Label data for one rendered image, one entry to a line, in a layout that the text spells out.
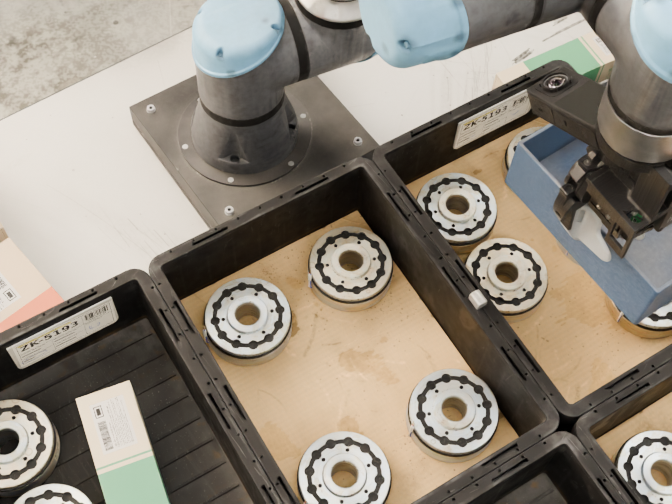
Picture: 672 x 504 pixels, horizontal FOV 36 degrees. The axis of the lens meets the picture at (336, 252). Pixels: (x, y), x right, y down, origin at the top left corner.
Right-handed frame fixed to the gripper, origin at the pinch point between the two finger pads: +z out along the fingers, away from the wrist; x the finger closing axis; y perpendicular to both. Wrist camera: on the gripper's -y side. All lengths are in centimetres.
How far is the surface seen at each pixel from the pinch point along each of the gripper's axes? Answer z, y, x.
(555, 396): 18.3, 9.2, -6.9
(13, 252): 30, -47, -49
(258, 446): 15.6, -3.2, -36.5
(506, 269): 27.4, -8.4, 1.2
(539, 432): 17.9, 11.4, -10.9
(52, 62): 110, -137, -24
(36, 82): 110, -134, -30
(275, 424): 26.0, -7.2, -33.0
